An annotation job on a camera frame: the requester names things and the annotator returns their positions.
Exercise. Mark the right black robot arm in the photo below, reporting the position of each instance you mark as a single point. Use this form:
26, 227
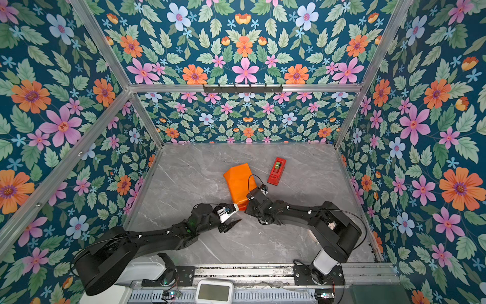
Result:
337, 234

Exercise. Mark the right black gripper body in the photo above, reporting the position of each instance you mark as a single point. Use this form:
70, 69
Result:
251, 210

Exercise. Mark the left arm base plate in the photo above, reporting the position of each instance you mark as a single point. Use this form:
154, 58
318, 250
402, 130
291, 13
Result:
180, 276

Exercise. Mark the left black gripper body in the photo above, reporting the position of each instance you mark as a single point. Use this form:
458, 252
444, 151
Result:
213, 223

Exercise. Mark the green mat bottom right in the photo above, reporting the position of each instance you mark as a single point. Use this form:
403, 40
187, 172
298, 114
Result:
375, 294

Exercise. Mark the white display device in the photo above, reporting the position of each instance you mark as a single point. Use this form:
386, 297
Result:
214, 291

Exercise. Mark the black hook rail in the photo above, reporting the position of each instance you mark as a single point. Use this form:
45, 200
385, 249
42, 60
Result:
236, 89

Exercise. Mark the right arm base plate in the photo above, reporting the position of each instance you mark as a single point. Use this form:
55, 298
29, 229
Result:
309, 275

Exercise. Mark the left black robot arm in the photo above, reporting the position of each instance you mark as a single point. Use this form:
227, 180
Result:
101, 263

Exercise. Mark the red tape dispenser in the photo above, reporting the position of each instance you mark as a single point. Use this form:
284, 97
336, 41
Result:
276, 175

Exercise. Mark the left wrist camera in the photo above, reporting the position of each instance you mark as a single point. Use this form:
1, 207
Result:
225, 211

